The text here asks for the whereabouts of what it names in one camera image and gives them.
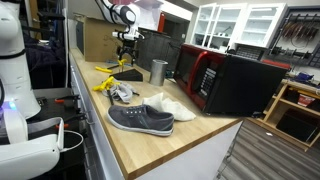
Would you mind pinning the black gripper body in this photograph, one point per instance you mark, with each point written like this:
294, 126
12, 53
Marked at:
127, 45

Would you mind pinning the black wedge tool stand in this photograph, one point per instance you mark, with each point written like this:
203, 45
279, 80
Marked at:
128, 76

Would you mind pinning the dark grey mesh bin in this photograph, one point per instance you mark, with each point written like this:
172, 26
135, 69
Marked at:
156, 50

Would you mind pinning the cardboard box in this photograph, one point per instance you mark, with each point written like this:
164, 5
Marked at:
100, 40

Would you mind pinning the metal cylinder cup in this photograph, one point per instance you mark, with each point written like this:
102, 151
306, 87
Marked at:
158, 73

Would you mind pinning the grey knit cloth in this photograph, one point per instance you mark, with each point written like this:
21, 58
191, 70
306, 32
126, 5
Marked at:
122, 92

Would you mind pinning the grey canvas sneaker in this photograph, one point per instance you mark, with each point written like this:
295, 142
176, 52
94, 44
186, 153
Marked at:
140, 120

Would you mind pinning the white towel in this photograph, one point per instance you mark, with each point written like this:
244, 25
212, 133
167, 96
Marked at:
173, 108

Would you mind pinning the white glass door cabinet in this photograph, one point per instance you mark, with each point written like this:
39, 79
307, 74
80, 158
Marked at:
236, 25

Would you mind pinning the red black microwave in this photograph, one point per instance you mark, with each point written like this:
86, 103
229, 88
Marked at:
240, 83

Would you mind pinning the wooden shelf unit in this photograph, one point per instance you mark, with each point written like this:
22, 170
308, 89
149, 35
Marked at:
283, 110

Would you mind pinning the black case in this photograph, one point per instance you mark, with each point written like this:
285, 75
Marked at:
296, 126

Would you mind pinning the red box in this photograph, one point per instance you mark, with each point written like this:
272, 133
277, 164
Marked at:
305, 100

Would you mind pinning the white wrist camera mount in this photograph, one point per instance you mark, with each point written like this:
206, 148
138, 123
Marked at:
128, 35

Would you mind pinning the wall tool rack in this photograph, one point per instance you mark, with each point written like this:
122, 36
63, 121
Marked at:
296, 33

